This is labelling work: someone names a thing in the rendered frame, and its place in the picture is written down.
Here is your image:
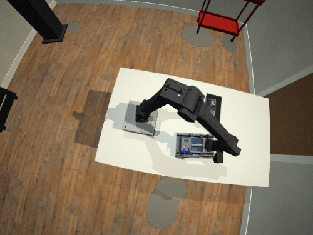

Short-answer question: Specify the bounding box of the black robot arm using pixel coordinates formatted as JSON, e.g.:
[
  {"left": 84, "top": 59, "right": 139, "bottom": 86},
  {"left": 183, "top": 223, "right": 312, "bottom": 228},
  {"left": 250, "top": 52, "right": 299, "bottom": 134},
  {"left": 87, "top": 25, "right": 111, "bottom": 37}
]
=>
[{"left": 135, "top": 78, "right": 241, "bottom": 163}]

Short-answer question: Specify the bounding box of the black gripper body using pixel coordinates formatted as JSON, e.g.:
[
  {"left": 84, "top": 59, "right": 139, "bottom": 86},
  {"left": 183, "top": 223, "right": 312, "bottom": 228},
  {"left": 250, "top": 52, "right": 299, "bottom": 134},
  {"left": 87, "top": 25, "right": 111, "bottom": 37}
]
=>
[{"left": 207, "top": 140, "right": 219, "bottom": 151}]

